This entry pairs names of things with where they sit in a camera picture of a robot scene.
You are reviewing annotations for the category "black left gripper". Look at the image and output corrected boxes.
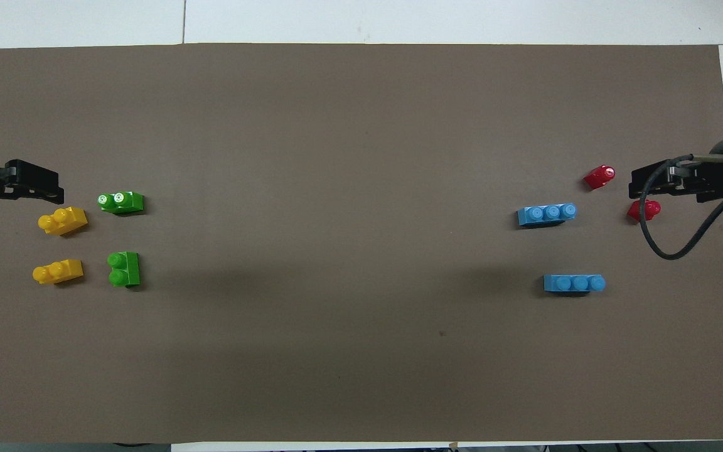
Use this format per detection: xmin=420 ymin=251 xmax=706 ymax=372
xmin=0 ymin=143 xmax=65 ymax=213

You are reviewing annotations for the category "blue three-stud toy block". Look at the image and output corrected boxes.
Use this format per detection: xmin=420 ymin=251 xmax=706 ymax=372
xmin=517 ymin=203 xmax=577 ymax=228
xmin=544 ymin=274 xmax=606 ymax=294

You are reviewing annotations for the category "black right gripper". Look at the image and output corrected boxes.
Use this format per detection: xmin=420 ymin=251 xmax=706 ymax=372
xmin=628 ymin=157 xmax=723 ymax=203

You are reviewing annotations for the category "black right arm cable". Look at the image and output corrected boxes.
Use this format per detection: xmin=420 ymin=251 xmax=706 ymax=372
xmin=641 ymin=154 xmax=723 ymax=260

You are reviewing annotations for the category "yellow two-stud toy block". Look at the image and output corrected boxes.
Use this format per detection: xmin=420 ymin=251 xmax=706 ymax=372
xmin=38 ymin=206 xmax=88 ymax=236
xmin=32 ymin=259 xmax=83 ymax=285

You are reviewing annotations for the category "green two-stud toy block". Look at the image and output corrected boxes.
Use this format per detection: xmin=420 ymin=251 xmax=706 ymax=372
xmin=107 ymin=251 xmax=141 ymax=288
xmin=98 ymin=191 xmax=144 ymax=215

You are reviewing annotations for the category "red one-stud toy block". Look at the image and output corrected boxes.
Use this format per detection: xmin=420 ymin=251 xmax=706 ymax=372
xmin=584 ymin=165 xmax=616 ymax=190
xmin=627 ymin=200 xmax=661 ymax=222

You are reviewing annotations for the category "brown table mat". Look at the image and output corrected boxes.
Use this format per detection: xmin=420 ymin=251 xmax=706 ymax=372
xmin=0 ymin=43 xmax=723 ymax=444

